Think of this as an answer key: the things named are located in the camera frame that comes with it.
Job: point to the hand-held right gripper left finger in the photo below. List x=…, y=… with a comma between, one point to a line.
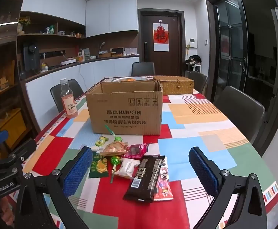
x=78, y=169

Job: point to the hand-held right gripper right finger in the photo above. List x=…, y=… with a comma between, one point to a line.
x=203, y=169

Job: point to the pink snack packet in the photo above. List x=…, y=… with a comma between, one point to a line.
x=136, y=150

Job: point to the brown cardboard box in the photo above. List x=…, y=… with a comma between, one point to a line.
x=124, y=109

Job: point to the person's left hand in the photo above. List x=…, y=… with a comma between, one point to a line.
x=6, y=211

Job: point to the yellow storage box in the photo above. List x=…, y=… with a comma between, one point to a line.
x=10, y=128

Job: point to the green chip packet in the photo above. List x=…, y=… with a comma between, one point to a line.
x=98, y=167

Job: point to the yellow green candy packet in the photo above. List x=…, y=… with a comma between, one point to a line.
x=102, y=140

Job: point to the green lollipop with red stick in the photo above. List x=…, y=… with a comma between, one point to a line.
x=115, y=161

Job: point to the tan snack packet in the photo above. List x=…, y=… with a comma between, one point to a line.
x=114, y=149

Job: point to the colourful patchwork tablecloth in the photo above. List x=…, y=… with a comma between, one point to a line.
x=196, y=128

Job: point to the red cartoon snack packet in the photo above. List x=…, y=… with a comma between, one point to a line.
x=164, y=187

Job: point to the white snack packet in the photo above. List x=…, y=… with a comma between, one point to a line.
x=127, y=168

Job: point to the black chocolate bar packet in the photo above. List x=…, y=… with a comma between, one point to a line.
x=143, y=179

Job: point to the grey dining chair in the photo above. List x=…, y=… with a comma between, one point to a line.
x=239, y=109
x=143, y=68
x=57, y=95
x=198, y=80

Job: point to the pink drink bottle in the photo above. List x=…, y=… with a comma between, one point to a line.
x=69, y=100

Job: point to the woven straw basket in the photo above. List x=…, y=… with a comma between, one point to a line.
x=177, y=85

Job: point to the black countertop appliance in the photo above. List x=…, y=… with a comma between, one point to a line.
x=31, y=57

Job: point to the white round appliance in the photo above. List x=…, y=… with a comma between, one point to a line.
x=69, y=62

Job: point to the white bowl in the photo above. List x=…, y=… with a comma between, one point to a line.
x=122, y=79

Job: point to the white counter cabinets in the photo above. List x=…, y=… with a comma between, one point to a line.
x=100, y=69

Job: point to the black bag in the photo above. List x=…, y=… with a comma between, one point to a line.
x=193, y=60

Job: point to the dark glass sliding door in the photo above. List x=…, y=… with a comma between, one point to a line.
x=232, y=52

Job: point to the wicker tray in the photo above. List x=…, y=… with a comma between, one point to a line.
x=117, y=53

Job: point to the white intercom panel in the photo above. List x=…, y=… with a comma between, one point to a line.
x=192, y=43

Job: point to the dark brown door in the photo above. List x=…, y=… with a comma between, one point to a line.
x=148, y=33

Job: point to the wooden wall shelf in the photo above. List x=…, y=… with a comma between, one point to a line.
x=57, y=36

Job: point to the red wall calendar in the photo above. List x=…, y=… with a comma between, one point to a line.
x=161, y=37

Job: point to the white wall cabinets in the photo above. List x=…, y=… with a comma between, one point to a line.
x=110, y=16

